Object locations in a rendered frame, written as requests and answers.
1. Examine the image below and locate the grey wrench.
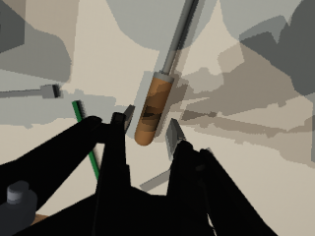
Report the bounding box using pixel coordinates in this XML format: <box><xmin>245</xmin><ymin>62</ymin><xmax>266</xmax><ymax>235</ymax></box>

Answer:
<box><xmin>0</xmin><ymin>85</ymin><xmax>58</xmax><ymax>98</ymax></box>

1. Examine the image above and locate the grey flat bar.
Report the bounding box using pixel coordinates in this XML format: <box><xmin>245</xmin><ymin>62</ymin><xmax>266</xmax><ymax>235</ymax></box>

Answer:
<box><xmin>140</xmin><ymin>170</ymin><xmax>170</xmax><ymax>192</ymax></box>

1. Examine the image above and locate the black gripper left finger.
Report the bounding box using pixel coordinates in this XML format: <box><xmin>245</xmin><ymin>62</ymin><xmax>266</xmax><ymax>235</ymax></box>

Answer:
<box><xmin>0</xmin><ymin>104</ymin><xmax>138</xmax><ymax>236</ymax></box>

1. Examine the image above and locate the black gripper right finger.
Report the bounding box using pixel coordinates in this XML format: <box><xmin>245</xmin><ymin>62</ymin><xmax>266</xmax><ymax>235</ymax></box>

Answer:
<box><xmin>165</xmin><ymin>118</ymin><xmax>278</xmax><ymax>236</ymax></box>

